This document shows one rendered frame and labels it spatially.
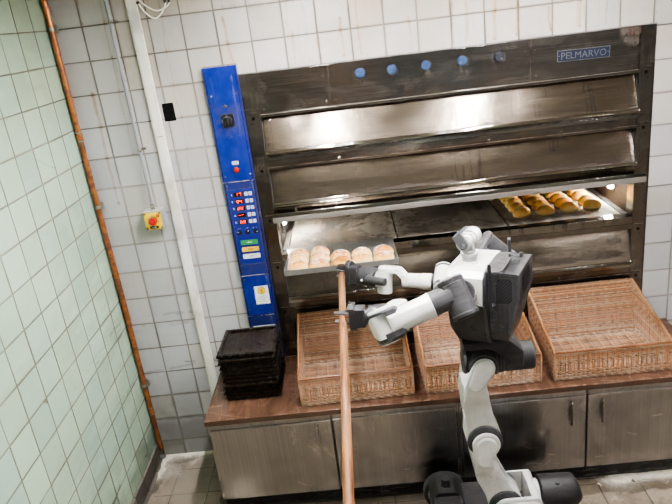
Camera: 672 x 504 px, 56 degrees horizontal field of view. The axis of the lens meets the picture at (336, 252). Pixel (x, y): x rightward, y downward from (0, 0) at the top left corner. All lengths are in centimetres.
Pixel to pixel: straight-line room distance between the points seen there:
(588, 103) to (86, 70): 238
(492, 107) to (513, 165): 31
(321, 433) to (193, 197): 133
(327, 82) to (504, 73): 84
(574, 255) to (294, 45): 177
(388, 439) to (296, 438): 44
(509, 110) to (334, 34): 91
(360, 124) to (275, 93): 43
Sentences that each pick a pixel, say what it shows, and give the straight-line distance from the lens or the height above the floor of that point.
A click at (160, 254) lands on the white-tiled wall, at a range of 345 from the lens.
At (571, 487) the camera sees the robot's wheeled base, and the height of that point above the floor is 34.
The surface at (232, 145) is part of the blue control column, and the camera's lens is 317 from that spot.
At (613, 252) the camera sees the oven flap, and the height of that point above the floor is 99.
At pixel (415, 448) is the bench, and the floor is 31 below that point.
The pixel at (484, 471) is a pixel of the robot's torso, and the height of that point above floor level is 48.
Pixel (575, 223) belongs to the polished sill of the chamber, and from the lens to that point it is 348.
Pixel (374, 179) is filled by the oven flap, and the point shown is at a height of 152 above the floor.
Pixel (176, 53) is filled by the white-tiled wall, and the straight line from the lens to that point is 319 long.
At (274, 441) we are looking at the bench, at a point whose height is 43.
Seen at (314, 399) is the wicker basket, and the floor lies 62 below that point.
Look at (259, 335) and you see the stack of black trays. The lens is 332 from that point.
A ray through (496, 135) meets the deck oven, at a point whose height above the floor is 167.
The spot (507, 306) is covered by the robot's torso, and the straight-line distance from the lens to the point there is 237.
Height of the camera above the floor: 233
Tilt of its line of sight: 21 degrees down
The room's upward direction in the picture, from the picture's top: 7 degrees counter-clockwise
